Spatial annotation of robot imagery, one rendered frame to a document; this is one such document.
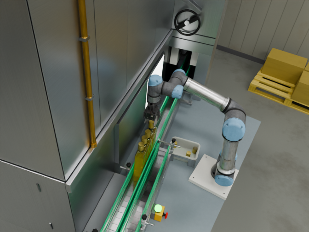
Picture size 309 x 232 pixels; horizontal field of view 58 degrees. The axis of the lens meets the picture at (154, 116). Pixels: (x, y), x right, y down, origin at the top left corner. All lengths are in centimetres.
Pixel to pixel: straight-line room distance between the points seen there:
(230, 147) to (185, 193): 51
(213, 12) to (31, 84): 168
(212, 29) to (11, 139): 171
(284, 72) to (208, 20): 251
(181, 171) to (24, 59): 148
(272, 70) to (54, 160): 396
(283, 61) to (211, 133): 244
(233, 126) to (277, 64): 315
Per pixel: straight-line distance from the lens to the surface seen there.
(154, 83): 148
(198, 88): 160
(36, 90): 91
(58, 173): 118
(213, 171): 205
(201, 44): 242
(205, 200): 197
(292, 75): 465
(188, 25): 232
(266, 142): 368
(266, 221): 298
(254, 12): 503
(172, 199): 193
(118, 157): 173
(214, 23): 233
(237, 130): 153
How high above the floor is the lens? 237
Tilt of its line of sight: 41 degrees down
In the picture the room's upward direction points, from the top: 7 degrees clockwise
